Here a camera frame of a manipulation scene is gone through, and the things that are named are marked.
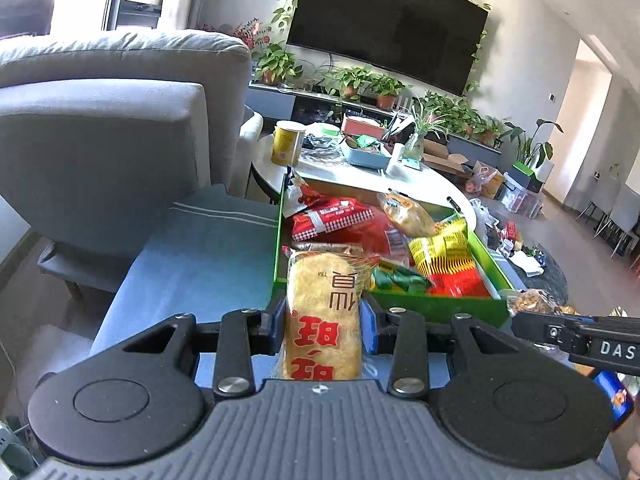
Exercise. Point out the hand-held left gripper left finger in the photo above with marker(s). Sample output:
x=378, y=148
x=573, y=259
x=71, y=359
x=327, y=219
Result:
x=277, y=325

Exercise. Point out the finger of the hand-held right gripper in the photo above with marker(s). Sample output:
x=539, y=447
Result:
x=537, y=327

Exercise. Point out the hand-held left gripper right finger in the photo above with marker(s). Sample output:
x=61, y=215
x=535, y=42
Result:
x=369, y=327

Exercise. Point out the clear brown snack packet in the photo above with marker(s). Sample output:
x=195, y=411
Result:
x=530, y=302

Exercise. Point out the beige bread packet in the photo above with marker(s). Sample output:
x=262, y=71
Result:
x=320, y=320

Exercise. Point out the green cracker bag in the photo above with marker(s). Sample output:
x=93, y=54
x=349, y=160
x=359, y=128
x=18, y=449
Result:
x=400, y=277

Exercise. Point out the green cardboard box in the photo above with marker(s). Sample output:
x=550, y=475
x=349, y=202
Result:
x=440, y=310

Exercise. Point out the red plastic snack bag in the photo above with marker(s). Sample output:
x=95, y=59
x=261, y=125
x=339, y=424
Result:
x=382, y=242

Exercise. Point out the long brown snack packet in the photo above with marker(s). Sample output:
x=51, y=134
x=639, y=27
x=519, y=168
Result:
x=325, y=248

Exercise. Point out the red yellow snack bag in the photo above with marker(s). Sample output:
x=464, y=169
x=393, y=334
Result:
x=445, y=255

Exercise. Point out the clear yellow pastry packet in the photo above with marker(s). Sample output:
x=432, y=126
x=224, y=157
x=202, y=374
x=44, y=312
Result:
x=407, y=217

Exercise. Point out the red checkered snack packet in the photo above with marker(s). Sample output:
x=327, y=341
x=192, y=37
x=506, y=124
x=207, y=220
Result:
x=330, y=217

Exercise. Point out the red clear snack packet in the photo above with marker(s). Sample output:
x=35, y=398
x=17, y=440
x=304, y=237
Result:
x=302, y=195

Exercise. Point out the blue red snack packet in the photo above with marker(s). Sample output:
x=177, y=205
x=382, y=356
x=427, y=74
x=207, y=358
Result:
x=612, y=400

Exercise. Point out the dark marble round table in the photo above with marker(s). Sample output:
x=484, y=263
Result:
x=550, y=275

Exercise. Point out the white tissue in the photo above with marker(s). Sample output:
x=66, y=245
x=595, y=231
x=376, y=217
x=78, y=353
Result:
x=525, y=262

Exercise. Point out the red small packets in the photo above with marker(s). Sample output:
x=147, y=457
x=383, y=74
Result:
x=511, y=232

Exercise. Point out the clear plastic bag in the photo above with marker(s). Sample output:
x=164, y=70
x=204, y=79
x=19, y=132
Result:
x=482, y=220

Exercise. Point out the grey dining chair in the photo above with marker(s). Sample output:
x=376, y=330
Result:
x=600, y=205
x=627, y=220

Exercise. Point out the clear storage box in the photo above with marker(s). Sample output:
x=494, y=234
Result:
x=520, y=197

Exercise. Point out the black marker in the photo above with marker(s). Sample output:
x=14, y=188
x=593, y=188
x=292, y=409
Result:
x=454, y=203

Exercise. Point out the white oval coffee table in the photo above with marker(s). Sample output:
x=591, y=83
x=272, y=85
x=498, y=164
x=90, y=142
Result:
x=330, y=175

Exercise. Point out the plastic bag with fruit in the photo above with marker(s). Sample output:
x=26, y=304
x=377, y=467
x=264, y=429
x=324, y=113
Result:
x=482, y=180

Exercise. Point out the green black box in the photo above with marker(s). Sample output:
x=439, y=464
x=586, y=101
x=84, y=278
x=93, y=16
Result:
x=524, y=170

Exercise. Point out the blue plastic basket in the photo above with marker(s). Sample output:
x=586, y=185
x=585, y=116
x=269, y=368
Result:
x=365, y=160

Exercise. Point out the teal small box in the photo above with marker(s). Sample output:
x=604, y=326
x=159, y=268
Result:
x=414, y=164

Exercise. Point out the white cup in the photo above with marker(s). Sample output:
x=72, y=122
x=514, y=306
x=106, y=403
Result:
x=396, y=160

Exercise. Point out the large leaf floor plant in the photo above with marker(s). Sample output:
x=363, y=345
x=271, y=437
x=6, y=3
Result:
x=540, y=152

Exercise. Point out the yellow canister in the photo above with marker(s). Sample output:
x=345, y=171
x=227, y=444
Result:
x=287, y=145

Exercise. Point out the open cardboard box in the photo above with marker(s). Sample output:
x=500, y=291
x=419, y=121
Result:
x=442, y=162

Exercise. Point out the glass vase with spider plant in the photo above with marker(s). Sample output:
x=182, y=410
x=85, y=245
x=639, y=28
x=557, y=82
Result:
x=414, y=147

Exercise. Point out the orange storage box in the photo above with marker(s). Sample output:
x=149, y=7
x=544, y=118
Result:
x=360, y=125

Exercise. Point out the grey television cabinet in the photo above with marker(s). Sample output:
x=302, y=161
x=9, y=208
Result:
x=272, y=100

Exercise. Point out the row of potted plants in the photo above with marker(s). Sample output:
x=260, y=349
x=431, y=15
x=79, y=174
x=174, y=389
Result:
x=272, y=62

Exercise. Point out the grey sofa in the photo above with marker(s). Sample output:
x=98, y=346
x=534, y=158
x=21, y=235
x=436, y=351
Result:
x=100, y=125

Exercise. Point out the red flower decoration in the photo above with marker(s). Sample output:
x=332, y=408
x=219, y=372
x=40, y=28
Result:
x=250, y=32

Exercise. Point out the black wall television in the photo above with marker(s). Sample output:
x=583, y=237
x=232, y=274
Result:
x=390, y=25

